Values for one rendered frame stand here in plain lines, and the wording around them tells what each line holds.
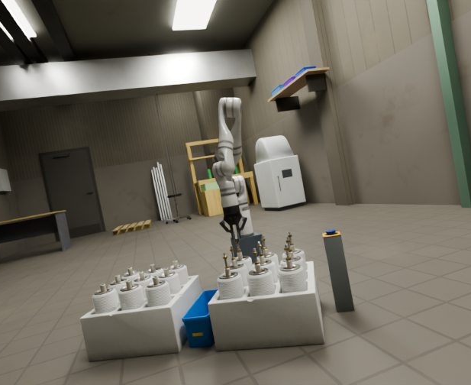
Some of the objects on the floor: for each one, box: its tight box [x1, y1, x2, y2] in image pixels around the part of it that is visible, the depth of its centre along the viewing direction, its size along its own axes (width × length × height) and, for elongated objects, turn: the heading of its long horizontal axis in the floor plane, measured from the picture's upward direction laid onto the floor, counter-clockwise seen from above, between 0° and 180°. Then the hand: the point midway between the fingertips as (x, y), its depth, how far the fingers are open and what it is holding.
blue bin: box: [182, 289, 218, 348], centre depth 138 cm, size 30×11×12 cm, turn 70°
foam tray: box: [80, 275, 202, 361], centre depth 145 cm, size 39×39×18 cm
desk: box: [0, 210, 72, 268], centre depth 563 cm, size 63×123×68 cm, turn 7°
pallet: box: [112, 219, 152, 235], centre depth 716 cm, size 115×79×11 cm
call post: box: [323, 235, 354, 312], centre depth 134 cm, size 7×7×31 cm
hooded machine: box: [254, 135, 306, 211], centre depth 564 cm, size 71×58×126 cm
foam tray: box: [208, 261, 324, 351], centre depth 133 cm, size 39×39×18 cm
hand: (236, 236), depth 147 cm, fingers closed
